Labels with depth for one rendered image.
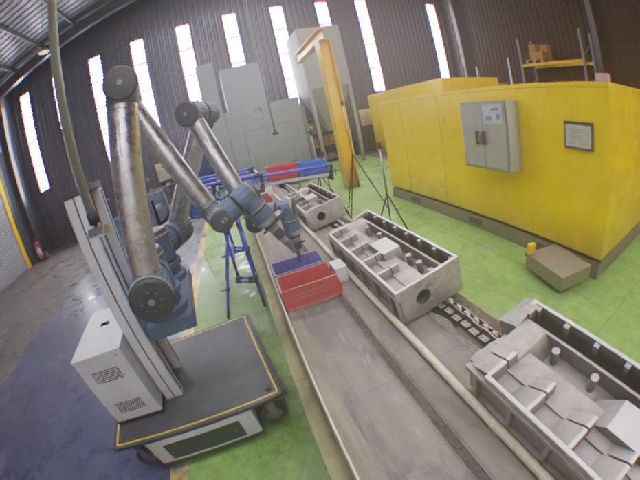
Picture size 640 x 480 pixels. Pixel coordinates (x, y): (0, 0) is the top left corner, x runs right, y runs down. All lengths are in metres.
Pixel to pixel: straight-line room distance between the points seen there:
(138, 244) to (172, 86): 11.94
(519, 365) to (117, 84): 1.68
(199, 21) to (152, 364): 12.93
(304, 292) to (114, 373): 1.21
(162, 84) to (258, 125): 5.48
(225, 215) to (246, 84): 9.26
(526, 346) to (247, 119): 8.76
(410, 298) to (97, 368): 1.71
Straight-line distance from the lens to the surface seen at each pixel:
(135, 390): 1.99
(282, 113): 9.26
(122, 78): 1.27
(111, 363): 1.88
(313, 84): 10.89
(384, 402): 1.16
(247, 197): 1.36
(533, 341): 1.11
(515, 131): 3.49
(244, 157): 9.10
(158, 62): 13.46
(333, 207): 2.76
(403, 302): 1.37
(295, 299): 1.65
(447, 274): 1.46
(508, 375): 1.04
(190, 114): 1.71
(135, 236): 1.26
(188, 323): 1.61
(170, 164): 1.46
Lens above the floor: 1.69
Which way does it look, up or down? 22 degrees down
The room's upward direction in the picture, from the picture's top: 13 degrees counter-clockwise
